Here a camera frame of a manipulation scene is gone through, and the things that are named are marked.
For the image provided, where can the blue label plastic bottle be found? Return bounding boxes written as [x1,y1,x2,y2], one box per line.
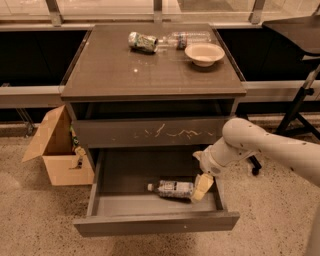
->
[147,180,194,199]

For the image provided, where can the green label crushed can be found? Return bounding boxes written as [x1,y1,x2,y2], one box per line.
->
[128,31,158,53]

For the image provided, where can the open cardboard box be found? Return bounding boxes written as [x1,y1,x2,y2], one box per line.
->
[22,106,94,186]

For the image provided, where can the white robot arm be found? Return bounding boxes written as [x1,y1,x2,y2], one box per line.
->
[193,118,320,256]

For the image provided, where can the dark grey drawer cabinet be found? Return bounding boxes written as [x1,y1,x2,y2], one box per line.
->
[62,23,246,164]

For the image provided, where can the white paper bowl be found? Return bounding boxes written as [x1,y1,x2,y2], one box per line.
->
[185,43,225,67]

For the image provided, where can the items in cardboard box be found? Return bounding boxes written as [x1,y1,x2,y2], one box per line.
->
[69,126,86,169]

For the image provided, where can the metal window railing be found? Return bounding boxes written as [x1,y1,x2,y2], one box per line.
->
[0,0,320,108]

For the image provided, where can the open grey middle drawer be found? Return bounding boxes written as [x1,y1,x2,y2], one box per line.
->
[74,145,240,237]

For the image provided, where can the clear plastic water bottle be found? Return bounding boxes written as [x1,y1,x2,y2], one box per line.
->
[158,31,211,50]

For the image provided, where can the closed scratched grey upper drawer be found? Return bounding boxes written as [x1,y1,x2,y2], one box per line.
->
[73,117,228,148]

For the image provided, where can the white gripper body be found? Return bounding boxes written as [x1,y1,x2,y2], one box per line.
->
[199,144,230,176]

